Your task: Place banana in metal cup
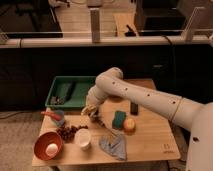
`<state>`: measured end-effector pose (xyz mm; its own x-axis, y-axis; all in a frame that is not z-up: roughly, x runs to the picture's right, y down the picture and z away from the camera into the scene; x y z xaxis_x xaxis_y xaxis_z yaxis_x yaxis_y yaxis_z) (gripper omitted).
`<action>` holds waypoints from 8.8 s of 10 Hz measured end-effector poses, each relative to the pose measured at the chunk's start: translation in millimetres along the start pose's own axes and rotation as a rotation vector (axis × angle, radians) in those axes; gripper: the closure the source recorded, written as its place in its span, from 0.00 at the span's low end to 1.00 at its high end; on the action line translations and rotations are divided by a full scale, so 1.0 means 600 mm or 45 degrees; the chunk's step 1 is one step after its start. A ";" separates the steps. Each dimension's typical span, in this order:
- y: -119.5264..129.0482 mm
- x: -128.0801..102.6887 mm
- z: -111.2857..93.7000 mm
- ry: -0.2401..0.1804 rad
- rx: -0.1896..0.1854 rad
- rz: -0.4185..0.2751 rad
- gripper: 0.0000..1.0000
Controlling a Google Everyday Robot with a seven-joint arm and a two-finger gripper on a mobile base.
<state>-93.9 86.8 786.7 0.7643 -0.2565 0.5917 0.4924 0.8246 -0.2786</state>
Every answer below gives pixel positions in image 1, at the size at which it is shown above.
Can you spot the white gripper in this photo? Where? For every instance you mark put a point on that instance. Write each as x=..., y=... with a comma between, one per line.
x=92, y=105

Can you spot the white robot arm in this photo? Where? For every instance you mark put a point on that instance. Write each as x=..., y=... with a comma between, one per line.
x=190, y=115

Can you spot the white metal cup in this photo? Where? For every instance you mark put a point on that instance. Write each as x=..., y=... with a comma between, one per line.
x=83, y=138

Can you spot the black tool in tray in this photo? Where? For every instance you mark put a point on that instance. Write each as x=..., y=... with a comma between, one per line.
x=70, y=91

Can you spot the green plastic tray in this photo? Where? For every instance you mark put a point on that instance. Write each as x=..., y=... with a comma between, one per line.
x=56, y=96

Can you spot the green sponge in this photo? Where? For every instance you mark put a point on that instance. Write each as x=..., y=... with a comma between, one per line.
x=118, y=119

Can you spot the small black block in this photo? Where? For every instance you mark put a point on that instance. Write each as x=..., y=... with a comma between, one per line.
x=133, y=108

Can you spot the bunch of dark grapes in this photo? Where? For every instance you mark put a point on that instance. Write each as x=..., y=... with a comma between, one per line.
x=68, y=133

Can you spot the orange fruit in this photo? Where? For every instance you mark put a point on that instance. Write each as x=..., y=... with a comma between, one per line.
x=129, y=125

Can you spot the blue grey cloth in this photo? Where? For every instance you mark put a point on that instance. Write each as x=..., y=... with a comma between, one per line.
x=114, y=145

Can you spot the wooden table board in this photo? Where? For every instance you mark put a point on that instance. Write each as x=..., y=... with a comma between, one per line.
x=152, y=140

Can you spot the white egg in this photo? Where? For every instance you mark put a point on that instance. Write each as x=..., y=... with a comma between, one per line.
x=51, y=149

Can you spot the orange bowl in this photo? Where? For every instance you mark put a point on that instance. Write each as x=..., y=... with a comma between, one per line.
x=43, y=141

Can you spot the black monitor box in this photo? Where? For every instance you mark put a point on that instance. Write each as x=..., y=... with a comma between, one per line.
x=158, y=15

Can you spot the grey vertical post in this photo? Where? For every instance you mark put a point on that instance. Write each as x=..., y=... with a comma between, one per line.
x=95, y=24

